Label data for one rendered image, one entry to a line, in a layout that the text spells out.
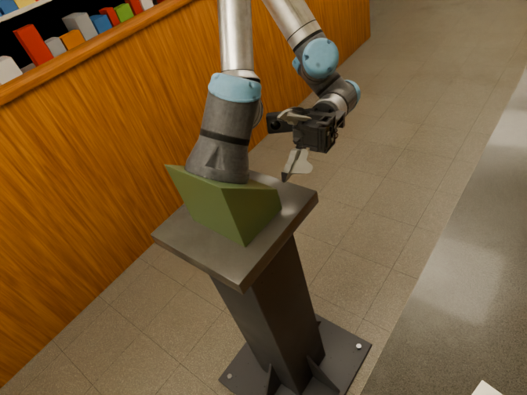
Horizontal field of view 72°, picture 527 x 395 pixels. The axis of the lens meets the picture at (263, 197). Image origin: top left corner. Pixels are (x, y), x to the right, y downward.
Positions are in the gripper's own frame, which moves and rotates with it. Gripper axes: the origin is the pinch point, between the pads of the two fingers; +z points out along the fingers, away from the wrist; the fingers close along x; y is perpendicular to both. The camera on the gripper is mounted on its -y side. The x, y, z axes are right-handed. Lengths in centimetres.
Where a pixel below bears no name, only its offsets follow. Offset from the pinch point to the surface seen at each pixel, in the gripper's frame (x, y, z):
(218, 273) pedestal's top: 23.6, -7.6, 16.8
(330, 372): 111, 6, -18
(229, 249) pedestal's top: 22.6, -9.0, 10.4
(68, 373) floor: 128, -109, 34
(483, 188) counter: 14.0, 38.3, -24.0
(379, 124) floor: 85, -31, -194
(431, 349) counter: 21.0, 36.5, 16.1
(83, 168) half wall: 50, -130, -26
